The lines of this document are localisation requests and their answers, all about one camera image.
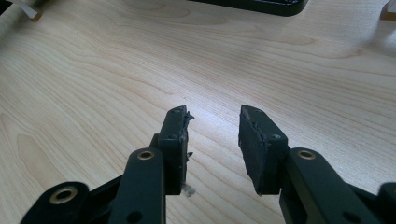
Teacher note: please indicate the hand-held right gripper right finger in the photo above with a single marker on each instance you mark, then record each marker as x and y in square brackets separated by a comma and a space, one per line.
[261, 149]

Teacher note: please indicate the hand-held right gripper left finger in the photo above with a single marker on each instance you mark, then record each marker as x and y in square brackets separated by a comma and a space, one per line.
[174, 155]

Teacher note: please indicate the red and black shoe rack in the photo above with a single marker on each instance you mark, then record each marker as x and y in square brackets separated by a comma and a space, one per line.
[264, 7]

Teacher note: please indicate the beige high-heel sandal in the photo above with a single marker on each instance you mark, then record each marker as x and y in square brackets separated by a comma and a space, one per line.
[389, 12]
[12, 15]

